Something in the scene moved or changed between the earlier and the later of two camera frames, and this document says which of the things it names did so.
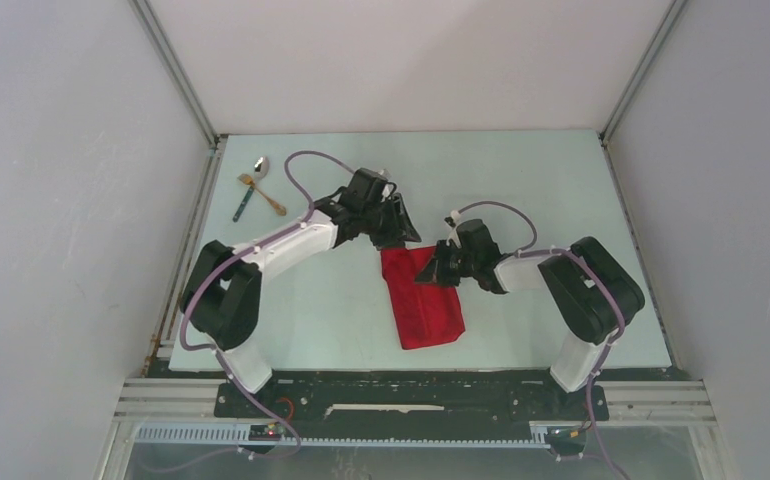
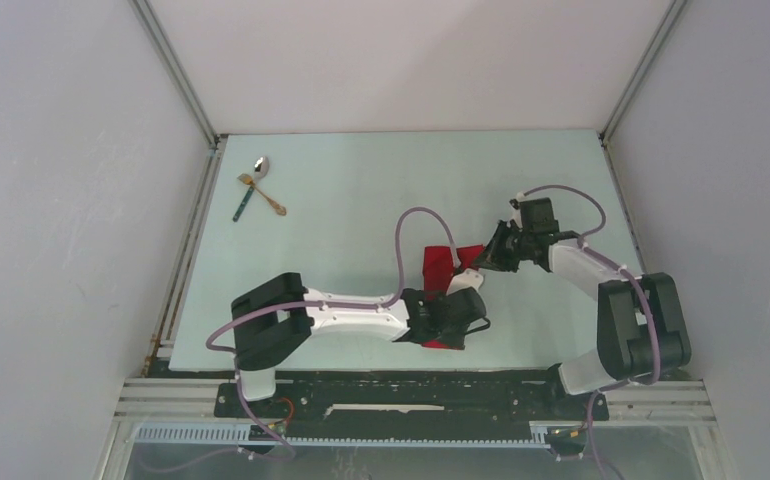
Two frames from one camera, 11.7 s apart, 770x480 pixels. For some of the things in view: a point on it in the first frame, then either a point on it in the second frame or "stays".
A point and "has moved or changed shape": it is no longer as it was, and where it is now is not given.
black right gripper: [435, 272] -> [492, 257]
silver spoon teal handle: [260, 169] stays
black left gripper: [399, 228] -> [456, 339]
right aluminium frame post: [673, 10] stays
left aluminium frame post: [143, 11] stays
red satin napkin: [426, 314] has moved or changed shape
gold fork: [245, 179] stays
